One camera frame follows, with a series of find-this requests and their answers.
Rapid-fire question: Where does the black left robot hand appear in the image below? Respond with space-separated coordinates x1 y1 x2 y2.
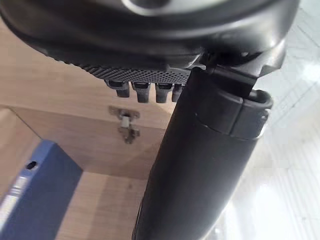
0 0 300 240

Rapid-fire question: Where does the blue file folder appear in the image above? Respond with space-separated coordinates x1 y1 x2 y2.
0 139 84 240

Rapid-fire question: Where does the silver cabinet door hinge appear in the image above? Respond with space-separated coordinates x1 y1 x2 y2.
108 105 141 145

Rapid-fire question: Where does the light wooden cabinet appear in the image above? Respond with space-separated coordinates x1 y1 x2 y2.
0 17 179 240

